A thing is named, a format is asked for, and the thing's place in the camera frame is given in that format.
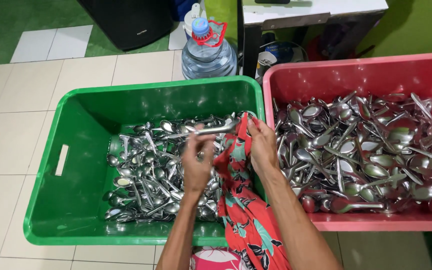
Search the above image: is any person's right hand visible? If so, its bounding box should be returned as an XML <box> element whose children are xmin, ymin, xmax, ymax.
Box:
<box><xmin>246</xmin><ymin>118</ymin><xmax>281</xmax><ymax>178</ymax></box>

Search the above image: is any person's left hand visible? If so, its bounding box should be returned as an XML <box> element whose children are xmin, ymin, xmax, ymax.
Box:
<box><xmin>180</xmin><ymin>132</ymin><xmax>217</xmax><ymax>196</ymax></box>

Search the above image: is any steel spoon being wiped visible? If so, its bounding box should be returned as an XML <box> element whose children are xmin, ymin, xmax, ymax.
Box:
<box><xmin>193</xmin><ymin>121</ymin><xmax>240</xmax><ymax>137</ymax></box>

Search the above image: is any red floral cloth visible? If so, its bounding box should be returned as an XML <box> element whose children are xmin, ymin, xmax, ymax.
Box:
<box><xmin>212</xmin><ymin>112</ymin><xmax>292</xmax><ymax>270</ymax></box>

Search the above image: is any pile of wiped steel spoons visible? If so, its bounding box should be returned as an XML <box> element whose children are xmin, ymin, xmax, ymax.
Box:
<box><xmin>102</xmin><ymin>111</ymin><xmax>256</xmax><ymax>224</ymax></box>

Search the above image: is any clear water jug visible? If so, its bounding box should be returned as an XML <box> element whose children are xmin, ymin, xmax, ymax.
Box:
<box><xmin>181</xmin><ymin>17</ymin><xmax>238</xmax><ymax>80</ymax></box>

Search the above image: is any pink plastic crate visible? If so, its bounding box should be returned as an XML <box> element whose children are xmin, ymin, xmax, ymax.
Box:
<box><xmin>262</xmin><ymin>51</ymin><xmax>432</xmax><ymax>232</ymax></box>

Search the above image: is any heap of unwiped steel spoons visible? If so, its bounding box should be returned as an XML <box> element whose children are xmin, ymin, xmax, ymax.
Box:
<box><xmin>271</xmin><ymin>90</ymin><xmax>432</xmax><ymax>215</ymax></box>

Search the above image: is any pink floral garment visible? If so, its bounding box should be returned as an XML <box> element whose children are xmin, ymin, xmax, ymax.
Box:
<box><xmin>189</xmin><ymin>246</ymin><xmax>247</xmax><ymax>270</ymax></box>

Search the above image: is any green plastic crate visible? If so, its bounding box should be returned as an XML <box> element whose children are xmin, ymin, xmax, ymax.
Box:
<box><xmin>23</xmin><ymin>75</ymin><xmax>268</xmax><ymax>247</ymax></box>

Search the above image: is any white plastic bottle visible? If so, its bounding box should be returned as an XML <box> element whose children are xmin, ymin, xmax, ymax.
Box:
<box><xmin>183</xmin><ymin>3</ymin><xmax>206</xmax><ymax>40</ymax></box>

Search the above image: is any white table with dark legs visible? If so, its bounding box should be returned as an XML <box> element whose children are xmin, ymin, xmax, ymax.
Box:
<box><xmin>237</xmin><ymin>0</ymin><xmax>389</xmax><ymax>79</ymax></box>

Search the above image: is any blue container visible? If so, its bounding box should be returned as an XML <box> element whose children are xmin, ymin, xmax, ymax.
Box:
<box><xmin>171</xmin><ymin>0</ymin><xmax>202</xmax><ymax>22</ymax></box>

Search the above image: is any black speaker box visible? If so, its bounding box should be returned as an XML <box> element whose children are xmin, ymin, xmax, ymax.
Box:
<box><xmin>76</xmin><ymin>0</ymin><xmax>175</xmax><ymax>52</ymax></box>

